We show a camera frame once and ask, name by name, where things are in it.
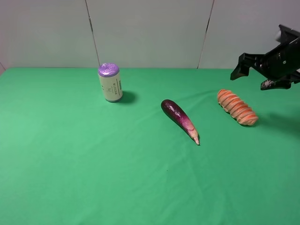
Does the green table cloth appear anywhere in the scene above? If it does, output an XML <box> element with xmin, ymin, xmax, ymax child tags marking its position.
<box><xmin>0</xmin><ymin>68</ymin><xmax>300</xmax><ymax>225</ymax></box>

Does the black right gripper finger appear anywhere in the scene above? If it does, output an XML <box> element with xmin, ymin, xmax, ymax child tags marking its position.
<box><xmin>261</xmin><ymin>72</ymin><xmax>300</xmax><ymax>90</ymax></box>
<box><xmin>230</xmin><ymin>53</ymin><xmax>263</xmax><ymax>81</ymax></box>

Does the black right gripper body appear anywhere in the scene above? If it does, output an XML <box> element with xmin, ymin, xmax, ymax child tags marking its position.
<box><xmin>260</xmin><ymin>25</ymin><xmax>300</xmax><ymax>80</ymax></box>

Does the purple eggplant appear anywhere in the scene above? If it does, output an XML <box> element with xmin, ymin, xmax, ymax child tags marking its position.
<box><xmin>161</xmin><ymin>99</ymin><xmax>200</xmax><ymax>146</ymax></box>

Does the orange ridged bread roll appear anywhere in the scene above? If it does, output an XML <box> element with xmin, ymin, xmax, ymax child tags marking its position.
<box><xmin>217</xmin><ymin>89</ymin><xmax>258</xmax><ymax>126</ymax></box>

